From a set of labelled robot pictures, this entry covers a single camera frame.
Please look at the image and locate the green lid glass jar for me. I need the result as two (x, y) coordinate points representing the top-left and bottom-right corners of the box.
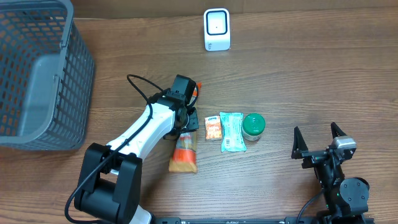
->
(242, 113), (266, 141)

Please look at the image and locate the grey plastic mesh basket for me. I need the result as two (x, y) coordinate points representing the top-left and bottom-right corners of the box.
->
(1, 0), (95, 151)

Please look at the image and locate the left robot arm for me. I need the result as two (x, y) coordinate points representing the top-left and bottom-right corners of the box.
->
(65, 75), (199, 224)

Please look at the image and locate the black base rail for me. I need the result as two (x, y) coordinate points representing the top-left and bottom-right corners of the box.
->
(150, 217), (375, 224)

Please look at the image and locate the white barcode scanner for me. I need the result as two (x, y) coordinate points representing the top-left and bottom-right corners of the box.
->
(203, 8), (231, 52)

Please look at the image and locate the green wet wipes packet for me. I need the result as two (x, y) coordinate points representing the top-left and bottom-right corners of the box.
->
(220, 112), (246, 152)

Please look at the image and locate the orange spaghetti packet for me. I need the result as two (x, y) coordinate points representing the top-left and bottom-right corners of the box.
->
(168, 82), (203, 174)

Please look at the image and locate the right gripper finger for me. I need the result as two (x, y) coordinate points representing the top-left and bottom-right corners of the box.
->
(291, 126), (308, 159)
(331, 122), (346, 138)

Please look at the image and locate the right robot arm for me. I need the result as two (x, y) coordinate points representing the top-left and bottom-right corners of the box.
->
(291, 123), (374, 223)

